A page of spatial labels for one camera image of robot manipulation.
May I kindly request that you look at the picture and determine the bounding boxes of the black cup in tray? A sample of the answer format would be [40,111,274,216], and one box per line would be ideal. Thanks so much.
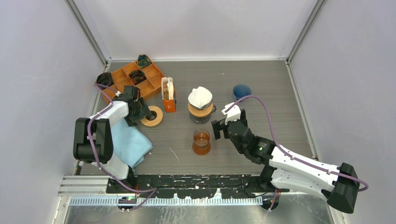
[128,70,147,85]

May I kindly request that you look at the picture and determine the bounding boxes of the light blue cloth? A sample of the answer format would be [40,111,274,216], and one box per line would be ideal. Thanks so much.
[111,119,153,168]

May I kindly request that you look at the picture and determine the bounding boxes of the amber glass carafe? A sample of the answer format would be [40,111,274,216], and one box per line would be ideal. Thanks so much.
[192,129,211,155]

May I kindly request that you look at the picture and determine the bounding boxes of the orange wooden compartment tray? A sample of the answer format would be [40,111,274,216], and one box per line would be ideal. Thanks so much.
[96,60,164,100]

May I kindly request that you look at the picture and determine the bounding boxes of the black cup beside tray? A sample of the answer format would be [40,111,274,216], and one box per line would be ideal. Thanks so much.
[96,72,114,89]

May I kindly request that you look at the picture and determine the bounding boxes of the wooden dripper ring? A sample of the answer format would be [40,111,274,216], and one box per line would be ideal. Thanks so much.
[187,103,214,118]
[141,105,163,128]

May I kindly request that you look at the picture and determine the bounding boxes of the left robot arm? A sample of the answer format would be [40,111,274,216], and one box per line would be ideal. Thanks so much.
[73,86,153,193]

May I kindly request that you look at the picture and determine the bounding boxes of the clear glass mug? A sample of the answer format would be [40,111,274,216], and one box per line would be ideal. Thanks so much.
[190,105,217,124]

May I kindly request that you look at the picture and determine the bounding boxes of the blue glass dripper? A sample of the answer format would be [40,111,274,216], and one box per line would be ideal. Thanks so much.
[233,84,252,100]

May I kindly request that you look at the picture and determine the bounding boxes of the orange coffee filter box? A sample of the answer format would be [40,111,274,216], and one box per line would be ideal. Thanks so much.
[161,81,177,113]

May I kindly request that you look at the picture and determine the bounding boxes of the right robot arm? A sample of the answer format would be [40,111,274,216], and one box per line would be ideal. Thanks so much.
[211,109,360,214]

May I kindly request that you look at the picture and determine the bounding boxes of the white paper coffee filter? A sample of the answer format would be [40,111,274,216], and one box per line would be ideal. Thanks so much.
[188,86,213,110]

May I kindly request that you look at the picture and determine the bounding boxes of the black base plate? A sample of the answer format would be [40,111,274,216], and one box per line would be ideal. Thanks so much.
[106,174,275,209]

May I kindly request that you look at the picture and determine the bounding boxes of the dark patterned cup in tray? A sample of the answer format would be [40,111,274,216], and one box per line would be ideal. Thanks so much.
[136,54,152,69]

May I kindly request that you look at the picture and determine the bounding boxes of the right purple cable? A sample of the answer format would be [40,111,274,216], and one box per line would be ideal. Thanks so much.
[224,95,369,211]

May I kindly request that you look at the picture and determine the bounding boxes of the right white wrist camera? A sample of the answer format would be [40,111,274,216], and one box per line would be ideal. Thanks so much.
[221,103,241,125]

